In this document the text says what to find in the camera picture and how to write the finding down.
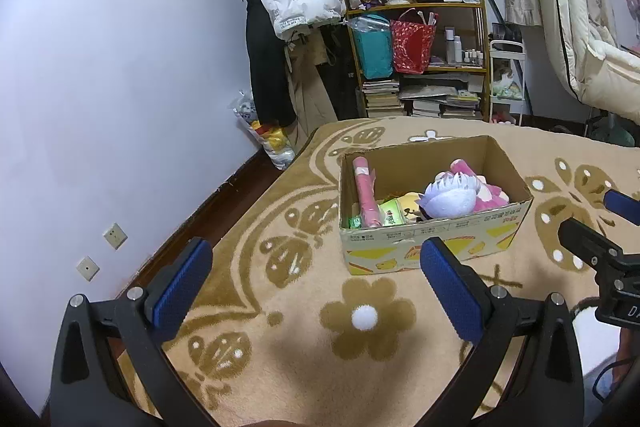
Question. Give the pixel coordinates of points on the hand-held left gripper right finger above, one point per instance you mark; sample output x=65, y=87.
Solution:
x=450, y=293

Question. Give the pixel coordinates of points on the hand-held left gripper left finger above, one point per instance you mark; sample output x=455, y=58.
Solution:
x=180, y=288

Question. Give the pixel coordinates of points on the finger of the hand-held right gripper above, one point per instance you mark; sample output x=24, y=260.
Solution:
x=585, y=245
x=622, y=206

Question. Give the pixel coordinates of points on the cardboard box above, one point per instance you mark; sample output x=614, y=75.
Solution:
x=400, y=253

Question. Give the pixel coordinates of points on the pink plush rabbit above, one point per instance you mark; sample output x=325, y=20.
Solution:
x=487, y=199

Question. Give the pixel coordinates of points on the lavender plush toy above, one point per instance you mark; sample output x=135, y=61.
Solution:
x=450, y=203

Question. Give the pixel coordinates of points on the green packet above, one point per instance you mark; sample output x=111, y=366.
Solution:
x=391, y=213

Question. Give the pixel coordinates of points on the yellow dog plush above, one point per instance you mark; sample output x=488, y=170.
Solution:
x=407, y=203

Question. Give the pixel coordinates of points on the pink plastic package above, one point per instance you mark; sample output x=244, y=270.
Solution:
x=366, y=192

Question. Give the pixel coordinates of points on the beige patterned rug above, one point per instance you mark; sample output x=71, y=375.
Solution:
x=300, y=357

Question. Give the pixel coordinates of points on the white trolley cart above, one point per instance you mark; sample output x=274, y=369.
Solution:
x=507, y=82

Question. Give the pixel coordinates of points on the clear bag of toys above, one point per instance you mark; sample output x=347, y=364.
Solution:
x=270, y=142

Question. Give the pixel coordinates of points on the cream padded chair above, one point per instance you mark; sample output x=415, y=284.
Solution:
x=580, y=17

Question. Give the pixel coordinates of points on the pile of books and papers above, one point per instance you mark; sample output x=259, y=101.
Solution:
x=440, y=99

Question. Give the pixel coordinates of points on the stack of books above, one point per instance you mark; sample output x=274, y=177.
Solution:
x=381, y=98

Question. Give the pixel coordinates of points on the row of small bottles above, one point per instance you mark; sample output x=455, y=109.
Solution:
x=473, y=56

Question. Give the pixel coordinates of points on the wooden shelf unit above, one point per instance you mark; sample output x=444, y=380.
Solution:
x=483, y=42

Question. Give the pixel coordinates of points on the short white bottle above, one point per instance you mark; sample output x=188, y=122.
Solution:
x=457, y=49

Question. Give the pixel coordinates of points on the tall white bottle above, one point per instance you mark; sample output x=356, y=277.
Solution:
x=450, y=44

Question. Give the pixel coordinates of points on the black hanging garment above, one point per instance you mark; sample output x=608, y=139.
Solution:
x=267, y=67

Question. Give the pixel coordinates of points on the beige hanging garment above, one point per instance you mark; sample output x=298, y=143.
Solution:
x=312, y=82

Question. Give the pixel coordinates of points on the dark hanging trousers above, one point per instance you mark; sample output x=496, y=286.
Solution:
x=342, y=72

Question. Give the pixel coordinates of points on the red patterned bag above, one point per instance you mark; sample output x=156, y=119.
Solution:
x=411, y=44

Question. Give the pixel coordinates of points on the teal bag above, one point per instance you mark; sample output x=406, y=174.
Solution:
x=372, y=49

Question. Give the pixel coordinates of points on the white wall socket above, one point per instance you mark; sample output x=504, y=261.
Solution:
x=115, y=236

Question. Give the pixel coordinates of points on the white round-hole wall outlet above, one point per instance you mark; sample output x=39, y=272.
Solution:
x=87, y=268

